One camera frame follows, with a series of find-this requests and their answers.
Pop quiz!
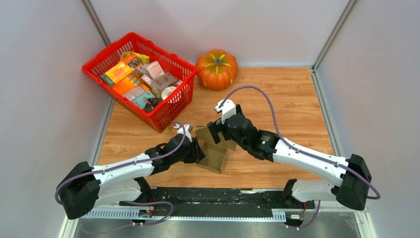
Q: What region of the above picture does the orange pumpkin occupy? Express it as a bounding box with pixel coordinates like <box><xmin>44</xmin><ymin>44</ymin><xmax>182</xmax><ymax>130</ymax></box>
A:
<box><xmin>196</xmin><ymin>49</ymin><xmax>239</xmax><ymax>90</ymax></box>

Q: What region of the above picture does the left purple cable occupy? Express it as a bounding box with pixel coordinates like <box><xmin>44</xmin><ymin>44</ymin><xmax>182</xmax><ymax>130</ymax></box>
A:
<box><xmin>54</xmin><ymin>121</ymin><xmax>187</xmax><ymax>206</ymax></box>

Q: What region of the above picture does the purple cable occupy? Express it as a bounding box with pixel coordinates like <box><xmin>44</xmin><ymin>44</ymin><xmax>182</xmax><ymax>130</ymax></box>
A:
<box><xmin>54</xmin><ymin>121</ymin><xmax>187</xmax><ymax>206</ymax></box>
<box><xmin>218</xmin><ymin>85</ymin><xmax>381</xmax><ymax>200</ymax></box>

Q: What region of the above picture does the orange snack box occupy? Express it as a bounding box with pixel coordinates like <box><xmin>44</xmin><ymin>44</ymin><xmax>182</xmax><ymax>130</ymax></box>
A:
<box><xmin>101</xmin><ymin>54</ymin><xmax>142</xmax><ymax>87</ymax></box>

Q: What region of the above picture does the brown cardboard box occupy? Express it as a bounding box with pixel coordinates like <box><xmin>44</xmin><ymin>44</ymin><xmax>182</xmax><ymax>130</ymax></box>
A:
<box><xmin>196</xmin><ymin>126</ymin><xmax>237</xmax><ymax>174</ymax></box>

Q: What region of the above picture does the teal box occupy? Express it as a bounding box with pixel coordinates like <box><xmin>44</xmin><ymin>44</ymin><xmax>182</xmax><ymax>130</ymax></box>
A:
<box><xmin>131</xmin><ymin>91</ymin><xmax>155</xmax><ymax>109</ymax></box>

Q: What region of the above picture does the red plastic shopping basket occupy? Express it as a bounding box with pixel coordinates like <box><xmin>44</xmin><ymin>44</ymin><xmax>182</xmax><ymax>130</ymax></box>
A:
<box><xmin>81</xmin><ymin>32</ymin><xmax>197</xmax><ymax>133</ymax></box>

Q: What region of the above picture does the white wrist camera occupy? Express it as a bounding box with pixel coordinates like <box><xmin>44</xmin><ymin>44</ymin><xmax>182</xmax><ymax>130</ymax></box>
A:
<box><xmin>214</xmin><ymin>99</ymin><xmax>237</xmax><ymax>124</ymax></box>
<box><xmin>173</xmin><ymin>123</ymin><xmax>193</xmax><ymax>142</ymax></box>

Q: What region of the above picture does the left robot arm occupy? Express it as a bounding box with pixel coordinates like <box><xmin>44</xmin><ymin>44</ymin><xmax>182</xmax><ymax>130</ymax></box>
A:
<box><xmin>56</xmin><ymin>134</ymin><xmax>205</xmax><ymax>220</ymax></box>

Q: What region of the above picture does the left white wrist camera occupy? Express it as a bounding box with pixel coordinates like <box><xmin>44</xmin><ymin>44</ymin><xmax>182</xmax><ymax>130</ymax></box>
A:
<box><xmin>173</xmin><ymin>123</ymin><xmax>193</xmax><ymax>142</ymax></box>

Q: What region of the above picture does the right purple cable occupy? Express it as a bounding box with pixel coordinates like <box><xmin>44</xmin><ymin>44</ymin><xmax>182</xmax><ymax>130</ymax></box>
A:
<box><xmin>218</xmin><ymin>85</ymin><xmax>381</xmax><ymax>200</ymax></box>

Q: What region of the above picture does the grey pink box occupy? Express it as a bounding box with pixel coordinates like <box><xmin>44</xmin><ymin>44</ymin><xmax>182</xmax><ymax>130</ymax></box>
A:
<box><xmin>152</xmin><ymin>73</ymin><xmax>177</xmax><ymax>94</ymax></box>

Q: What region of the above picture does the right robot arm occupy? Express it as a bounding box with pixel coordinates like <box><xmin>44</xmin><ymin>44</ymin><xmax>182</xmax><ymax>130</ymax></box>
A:
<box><xmin>207</xmin><ymin>114</ymin><xmax>372</xmax><ymax>211</ymax></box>

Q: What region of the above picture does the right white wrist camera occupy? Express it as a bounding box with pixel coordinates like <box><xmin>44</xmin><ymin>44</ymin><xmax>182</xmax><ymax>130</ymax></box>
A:
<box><xmin>214</xmin><ymin>99</ymin><xmax>237</xmax><ymax>124</ymax></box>

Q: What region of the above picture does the yellow snack bag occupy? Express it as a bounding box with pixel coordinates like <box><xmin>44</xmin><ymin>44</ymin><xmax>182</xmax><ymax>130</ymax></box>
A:
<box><xmin>120</xmin><ymin>51</ymin><xmax>150</xmax><ymax>64</ymax></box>

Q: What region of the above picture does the white tape roll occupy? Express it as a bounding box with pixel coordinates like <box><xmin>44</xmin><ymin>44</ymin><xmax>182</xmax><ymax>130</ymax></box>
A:
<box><xmin>161</xmin><ymin>86</ymin><xmax>177</xmax><ymax>100</ymax></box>

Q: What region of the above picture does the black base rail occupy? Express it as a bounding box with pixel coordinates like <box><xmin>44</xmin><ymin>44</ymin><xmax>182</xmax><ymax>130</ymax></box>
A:
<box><xmin>118</xmin><ymin>186</ymin><xmax>315</xmax><ymax>219</ymax></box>

